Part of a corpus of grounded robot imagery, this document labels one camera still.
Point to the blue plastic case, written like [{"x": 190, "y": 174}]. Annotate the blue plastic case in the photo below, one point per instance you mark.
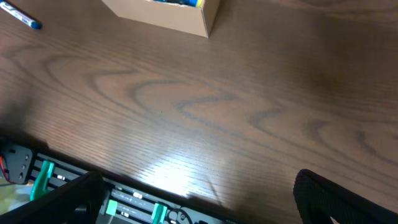
[{"x": 186, "y": 2}]

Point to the right green clamp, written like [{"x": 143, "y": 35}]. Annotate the right green clamp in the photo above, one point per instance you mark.
[{"x": 158, "y": 214}]

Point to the left green clamp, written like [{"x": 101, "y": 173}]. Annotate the left green clamp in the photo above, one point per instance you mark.
[{"x": 40, "y": 185}]

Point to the green clamp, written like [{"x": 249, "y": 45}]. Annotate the green clamp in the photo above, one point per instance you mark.
[
  {"x": 158, "y": 214},
  {"x": 40, "y": 185}
]

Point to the blue and white marker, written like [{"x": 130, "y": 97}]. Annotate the blue and white marker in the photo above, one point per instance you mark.
[{"x": 12, "y": 10}]

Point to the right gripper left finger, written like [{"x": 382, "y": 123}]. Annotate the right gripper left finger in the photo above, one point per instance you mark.
[{"x": 78, "y": 201}]

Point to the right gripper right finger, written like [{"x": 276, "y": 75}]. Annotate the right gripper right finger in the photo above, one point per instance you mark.
[{"x": 320, "y": 200}]

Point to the brown cardboard box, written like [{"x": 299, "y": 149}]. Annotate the brown cardboard box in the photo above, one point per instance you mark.
[{"x": 196, "y": 18}]

